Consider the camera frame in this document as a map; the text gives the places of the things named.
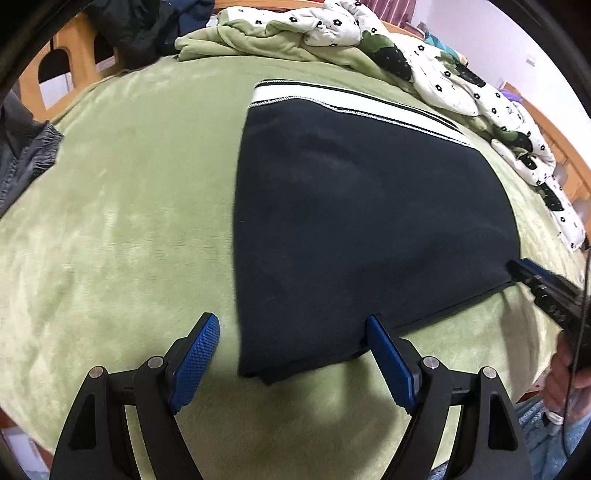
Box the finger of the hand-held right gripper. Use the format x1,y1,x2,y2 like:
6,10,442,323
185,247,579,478
522,259,575,296
508,261,555,303

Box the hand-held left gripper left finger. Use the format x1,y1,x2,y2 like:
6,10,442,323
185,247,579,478
48,312,221,480

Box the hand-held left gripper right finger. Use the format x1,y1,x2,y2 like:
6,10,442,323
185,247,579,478
365,315,536,480

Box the black pants with white stripes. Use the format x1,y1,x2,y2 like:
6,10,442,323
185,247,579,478
233,79,522,387

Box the grey denim pants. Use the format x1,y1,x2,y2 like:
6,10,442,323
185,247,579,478
0,90,65,217

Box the person's right hand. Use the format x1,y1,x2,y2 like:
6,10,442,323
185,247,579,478
542,330,583,414

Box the person's blue jeans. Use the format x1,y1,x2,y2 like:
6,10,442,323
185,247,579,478
429,397,580,480

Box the green plush bed sheet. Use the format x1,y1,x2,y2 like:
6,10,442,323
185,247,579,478
0,53,587,480

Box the teal cloth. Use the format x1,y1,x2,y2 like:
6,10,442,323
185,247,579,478
425,32,459,52

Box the maroon curtain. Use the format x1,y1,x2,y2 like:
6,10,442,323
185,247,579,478
365,0,419,24

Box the white floral green quilt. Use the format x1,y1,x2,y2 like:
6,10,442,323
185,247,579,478
174,0,587,254

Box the black jacket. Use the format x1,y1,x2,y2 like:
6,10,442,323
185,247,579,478
85,0,185,70

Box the navy blue garment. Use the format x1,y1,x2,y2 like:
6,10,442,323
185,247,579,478
173,0,218,35

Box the wooden bed frame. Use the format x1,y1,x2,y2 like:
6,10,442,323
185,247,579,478
18,0,591,204

